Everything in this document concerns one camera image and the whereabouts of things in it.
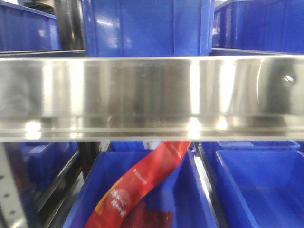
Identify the dark blue bin lower left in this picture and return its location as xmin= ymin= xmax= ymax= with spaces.
xmin=19 ymin=142 xmax=79 ymax=193

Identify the dark blue bin upper centre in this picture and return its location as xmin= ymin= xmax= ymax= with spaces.
xmin=82 ymin=0 xmax=215 ymax=57

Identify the dark blue bin upper right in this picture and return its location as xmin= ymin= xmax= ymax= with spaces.
xmin=213 ymin=0 xmax=304 ymax=54

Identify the dark blue bin upper left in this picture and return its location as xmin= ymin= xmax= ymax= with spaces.
xmin=0 ymin=1 xmax=62 ymax=52

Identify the dark blue bin lower centre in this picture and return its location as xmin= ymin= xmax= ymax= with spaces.
xmin=63 ymin=150 xmax=218 ymax=228

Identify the silver bolt on rail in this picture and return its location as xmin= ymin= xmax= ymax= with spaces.
xmin=283 ymin=75 xmax=295 ymax=86

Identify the dark blue bin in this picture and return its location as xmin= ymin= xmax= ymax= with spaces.
xmin=213 ymin=0 xmax=304 ymax=54
xmin=216 ymin=150 xmax=304 ymax=228
xmin=63 ymin=150 xmax=218 ymax=228
xmin=0 ymin=1 xmax=62 ymax=52
xmin=82 ymin=0 xmax=215 ymax=57
xmin=19 ymin=142 xmax=79 ymax=193

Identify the stainless steel shelf rail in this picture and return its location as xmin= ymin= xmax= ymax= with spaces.
xmin=0 ymin=55 xmax=304 ymax=142

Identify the dark blue bin lower right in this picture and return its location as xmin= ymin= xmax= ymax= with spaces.
xmin=216 ymin=150 xmax=304 ymax=228

